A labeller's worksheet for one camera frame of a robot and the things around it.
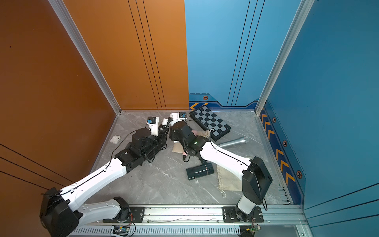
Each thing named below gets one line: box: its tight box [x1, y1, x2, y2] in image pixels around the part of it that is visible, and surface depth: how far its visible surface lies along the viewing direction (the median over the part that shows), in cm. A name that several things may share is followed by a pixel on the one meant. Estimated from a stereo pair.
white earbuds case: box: [109, 135, 121, 145], surface depth 104 cm
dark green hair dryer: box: [186, 162, 215, 181], surface depth 85 cm
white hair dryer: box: [161, 112, 188, 128], surface depth 76 cm
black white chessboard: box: [189, 105, 232, 142], surface depth 111 cm
